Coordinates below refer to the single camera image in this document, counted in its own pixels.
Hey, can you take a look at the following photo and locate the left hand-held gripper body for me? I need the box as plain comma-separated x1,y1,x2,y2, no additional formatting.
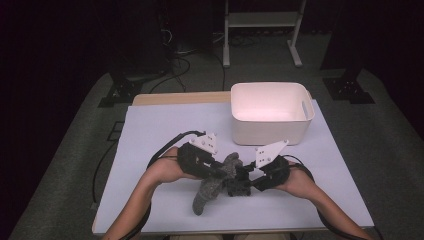
176,132,219,179

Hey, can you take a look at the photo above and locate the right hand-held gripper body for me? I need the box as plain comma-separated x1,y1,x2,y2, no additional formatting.
254,139,292,193

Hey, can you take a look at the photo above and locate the grey fuzzy sock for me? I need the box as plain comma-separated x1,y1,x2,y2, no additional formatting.
192,152,245,217

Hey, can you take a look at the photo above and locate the person's left hand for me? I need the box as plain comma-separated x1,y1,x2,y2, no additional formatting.
145,145,203,185

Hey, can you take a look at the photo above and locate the person's right hand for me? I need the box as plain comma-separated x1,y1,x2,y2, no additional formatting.
273,161,324,202

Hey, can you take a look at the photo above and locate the white table mat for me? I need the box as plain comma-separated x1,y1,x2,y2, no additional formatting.
92,99,375,236

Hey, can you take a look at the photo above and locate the white plastic bin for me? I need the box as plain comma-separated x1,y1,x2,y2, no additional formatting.
230,81,316,147

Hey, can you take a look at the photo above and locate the light wooden table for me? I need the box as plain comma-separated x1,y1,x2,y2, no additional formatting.
91,91,376,238

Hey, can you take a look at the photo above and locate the black stand base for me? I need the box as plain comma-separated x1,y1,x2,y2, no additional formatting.
97,68,168,109
321,68,376,105

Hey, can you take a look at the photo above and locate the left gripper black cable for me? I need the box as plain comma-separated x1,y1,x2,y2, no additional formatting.
118,130,208,240

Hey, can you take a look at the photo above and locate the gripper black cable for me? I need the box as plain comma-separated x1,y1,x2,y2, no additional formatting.
118,130,208,240
282,153,369,240

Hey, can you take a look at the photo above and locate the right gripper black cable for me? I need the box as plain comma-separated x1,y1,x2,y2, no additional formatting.
282,153,369,240

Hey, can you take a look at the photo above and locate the black floor socket frame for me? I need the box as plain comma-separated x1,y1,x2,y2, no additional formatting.
106,120,126,142

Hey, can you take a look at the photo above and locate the black floor cable loop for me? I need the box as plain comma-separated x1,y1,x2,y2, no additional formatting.
148,55,192,95

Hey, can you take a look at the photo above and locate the thin black floor cable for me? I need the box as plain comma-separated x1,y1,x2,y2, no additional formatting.
211,52,228,92

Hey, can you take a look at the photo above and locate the black cable beside table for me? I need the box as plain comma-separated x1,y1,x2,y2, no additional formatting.
91,139,118,205

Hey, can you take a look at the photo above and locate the white metal stand frame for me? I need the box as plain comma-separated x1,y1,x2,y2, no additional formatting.
222,0,308,69

